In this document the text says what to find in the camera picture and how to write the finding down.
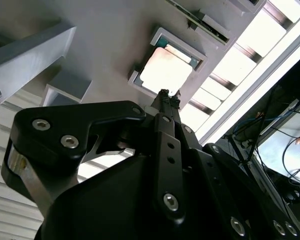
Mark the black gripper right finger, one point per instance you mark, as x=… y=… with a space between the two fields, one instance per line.
x=215 y=170

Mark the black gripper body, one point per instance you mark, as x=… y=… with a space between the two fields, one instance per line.
x=110 y=205

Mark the silver CPU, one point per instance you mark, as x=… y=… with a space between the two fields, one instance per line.
x=165 y=72

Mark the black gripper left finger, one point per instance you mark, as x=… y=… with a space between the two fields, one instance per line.
x=65 y=125

